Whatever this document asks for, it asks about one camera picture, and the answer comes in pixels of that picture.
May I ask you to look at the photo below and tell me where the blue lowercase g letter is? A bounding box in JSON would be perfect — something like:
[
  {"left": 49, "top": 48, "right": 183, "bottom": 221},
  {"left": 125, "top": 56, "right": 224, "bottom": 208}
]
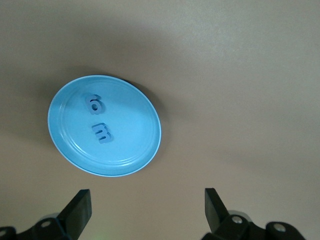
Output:
[{"left": 84, "top": 93, "right": 107, "bottom": 116}]

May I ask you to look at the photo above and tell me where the blue lowercase m letter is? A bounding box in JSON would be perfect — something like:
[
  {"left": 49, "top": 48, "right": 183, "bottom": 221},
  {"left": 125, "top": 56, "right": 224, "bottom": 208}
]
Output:
[{"left": 91, "top": 122, "right": 114, "bottom": 145}]

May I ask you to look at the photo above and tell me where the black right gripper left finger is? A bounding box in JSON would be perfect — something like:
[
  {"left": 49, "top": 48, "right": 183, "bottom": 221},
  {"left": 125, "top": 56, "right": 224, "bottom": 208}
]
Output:
[{"left": 0, "top": 189, "right": 92, "bottom": 240}]

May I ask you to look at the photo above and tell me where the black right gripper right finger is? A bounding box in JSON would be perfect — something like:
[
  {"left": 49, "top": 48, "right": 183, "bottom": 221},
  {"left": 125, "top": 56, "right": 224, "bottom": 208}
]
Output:
[{"left": 201, "top": 187, "right": 307, "bottom": 240}]

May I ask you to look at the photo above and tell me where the blue round plate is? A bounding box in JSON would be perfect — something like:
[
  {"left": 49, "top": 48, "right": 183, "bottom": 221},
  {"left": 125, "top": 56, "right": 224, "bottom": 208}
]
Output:
[{"left": 47, "top": 74, "right": 162, "bottom": 178}]

